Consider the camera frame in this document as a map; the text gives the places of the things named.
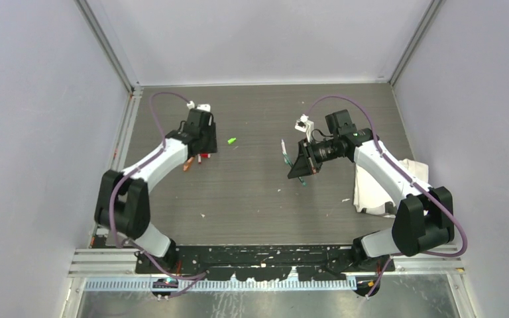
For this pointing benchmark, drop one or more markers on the white cloth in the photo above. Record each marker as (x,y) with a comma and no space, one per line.
(370,197)

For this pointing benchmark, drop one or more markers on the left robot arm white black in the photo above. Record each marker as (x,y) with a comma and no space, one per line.
(124,196)

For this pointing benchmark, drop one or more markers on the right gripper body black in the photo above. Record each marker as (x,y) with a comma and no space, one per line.
(322,152)

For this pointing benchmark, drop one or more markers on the aluminium frame rail left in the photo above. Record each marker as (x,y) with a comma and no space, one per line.
(126,129)

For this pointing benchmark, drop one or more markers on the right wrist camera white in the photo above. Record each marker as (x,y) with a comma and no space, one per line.
(305,125)

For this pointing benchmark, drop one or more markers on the orange highlighter pen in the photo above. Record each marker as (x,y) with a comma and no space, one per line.
(188,163)

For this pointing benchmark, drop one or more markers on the dark green pen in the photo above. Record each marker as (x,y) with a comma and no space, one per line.
(291,165)

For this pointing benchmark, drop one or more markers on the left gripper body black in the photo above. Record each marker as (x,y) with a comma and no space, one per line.
(209,138)

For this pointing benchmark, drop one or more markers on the white pen teal end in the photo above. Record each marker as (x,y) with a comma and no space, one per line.
(283,147)

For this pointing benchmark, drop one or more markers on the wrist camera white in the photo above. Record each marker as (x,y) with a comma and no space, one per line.
(305,125)
(202,106)

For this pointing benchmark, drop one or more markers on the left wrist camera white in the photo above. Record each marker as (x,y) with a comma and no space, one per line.
(202,106)

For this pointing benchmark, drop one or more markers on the slotted cable duct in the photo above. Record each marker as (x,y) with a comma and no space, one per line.
(162,284)

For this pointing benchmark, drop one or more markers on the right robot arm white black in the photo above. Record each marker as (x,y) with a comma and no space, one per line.
(423,214)

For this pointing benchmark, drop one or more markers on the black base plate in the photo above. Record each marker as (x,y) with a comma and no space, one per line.
(262,263)

